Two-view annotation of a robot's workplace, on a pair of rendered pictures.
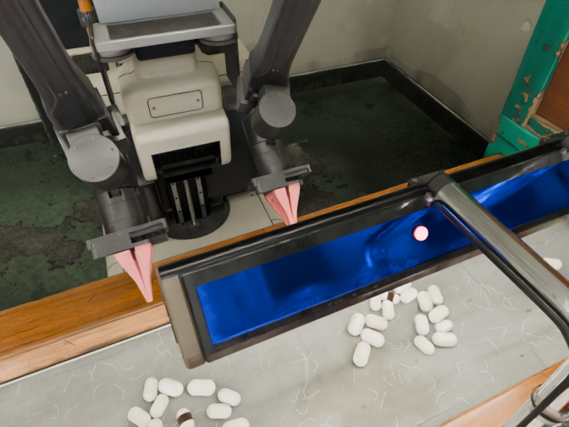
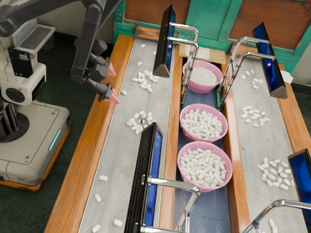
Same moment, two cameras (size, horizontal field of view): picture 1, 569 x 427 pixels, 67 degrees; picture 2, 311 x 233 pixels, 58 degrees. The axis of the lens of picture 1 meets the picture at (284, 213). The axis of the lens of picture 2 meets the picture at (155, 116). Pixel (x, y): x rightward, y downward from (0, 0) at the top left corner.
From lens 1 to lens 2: 1.19 m
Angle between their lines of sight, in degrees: 47
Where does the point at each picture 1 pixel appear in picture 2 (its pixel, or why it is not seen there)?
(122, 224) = (106, 87)
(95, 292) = (90, 122)
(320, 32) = not seen: outside the picture
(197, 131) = (40, 74)
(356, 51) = not seen: outside the picture
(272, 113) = (103, 46)
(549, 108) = (127, 15)
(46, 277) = not seen: outside the picture
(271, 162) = (102, 60)
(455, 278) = (144, 67)
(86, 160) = (103, 72)
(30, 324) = (90, 137)
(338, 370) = (149, 95)
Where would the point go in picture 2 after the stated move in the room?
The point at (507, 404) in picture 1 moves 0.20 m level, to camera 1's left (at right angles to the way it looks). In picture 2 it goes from (175, 78) to (160, 95)
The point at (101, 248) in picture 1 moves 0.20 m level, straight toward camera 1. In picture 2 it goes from (109, 94) to (151, 97)
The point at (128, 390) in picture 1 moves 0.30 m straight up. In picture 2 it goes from (124, 129) to (129, 84)
